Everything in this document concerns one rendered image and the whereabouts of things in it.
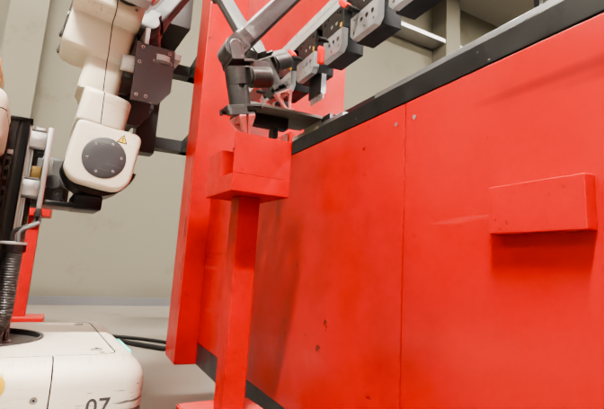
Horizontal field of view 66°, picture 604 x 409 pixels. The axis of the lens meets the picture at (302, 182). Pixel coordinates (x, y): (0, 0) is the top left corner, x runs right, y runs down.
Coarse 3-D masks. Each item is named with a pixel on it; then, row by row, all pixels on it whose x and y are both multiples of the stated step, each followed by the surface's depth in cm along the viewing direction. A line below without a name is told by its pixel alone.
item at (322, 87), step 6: (318, 78) 169; (324, 78) 167; (312, 84) 173; (318, 84) 168; (324, 84) 167; (312, 90) 172; (318, 90) 167; (324, 90) 166; (312, 96) 172; (318, 96) 169; (312, 102) 173
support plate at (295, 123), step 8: (264, 104) 151; (264, 112) 157; (272, 112) 156; (280, 112) 156; (288, 112) 155; (296, 112) 155; (304, 112) 157; (296, 120) 164; (304, 120) 163; (312, 120) 162; (288, 128) 173; (296, 128) 172; (304, 128) 171
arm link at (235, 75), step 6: (228, 66) 122; (234, 66) 120; (240, 66) 121; (246, 66) 123; (228, 72) 121; (234, 72) 120; (240, 72) 121; (246, 72) 125; (252, 72) 123; (228, 78) 121; (234, 78) 120; (240, 78) 120; (246, 78) 122; (252, 78) 123; (228, 84) 121; (240, 84) 121; (246, 84) 123
